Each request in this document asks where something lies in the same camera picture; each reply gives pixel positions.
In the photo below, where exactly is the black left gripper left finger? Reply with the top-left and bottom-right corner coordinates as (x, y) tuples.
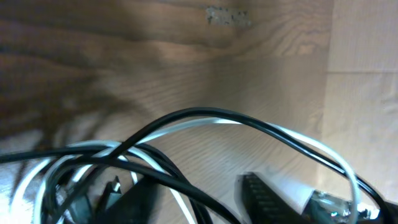
(96, 177), (159, 224)

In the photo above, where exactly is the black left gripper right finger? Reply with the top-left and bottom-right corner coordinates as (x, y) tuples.
(238, 172), (309, 224)

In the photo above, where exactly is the black thin cable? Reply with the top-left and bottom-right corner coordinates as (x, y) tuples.
(0, 107), (392, 224)

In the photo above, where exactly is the white cable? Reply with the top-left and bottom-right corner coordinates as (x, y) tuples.
(9, 117), (363, 224)

